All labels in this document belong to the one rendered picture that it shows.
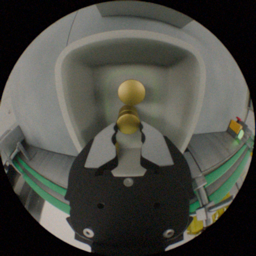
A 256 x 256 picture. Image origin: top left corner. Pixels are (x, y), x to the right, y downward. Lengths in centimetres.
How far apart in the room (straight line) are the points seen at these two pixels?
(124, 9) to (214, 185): 41
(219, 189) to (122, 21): 40
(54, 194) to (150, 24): 52
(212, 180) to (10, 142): 90
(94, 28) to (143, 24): 10
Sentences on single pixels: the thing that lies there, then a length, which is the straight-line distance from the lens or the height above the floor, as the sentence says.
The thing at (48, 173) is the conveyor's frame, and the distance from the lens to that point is 37.
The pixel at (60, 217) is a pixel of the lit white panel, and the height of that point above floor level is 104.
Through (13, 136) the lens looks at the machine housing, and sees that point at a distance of 73.
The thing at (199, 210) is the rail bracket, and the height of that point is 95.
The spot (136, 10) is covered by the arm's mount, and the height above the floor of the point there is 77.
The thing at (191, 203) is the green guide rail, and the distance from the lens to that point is 27.
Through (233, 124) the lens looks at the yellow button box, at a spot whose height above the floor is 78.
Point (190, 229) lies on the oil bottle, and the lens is 36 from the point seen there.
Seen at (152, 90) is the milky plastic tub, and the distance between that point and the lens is 15.
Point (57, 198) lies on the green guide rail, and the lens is 33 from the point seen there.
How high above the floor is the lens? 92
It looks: 58 degrees down
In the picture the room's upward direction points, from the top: 179 degrees counter-clockwise
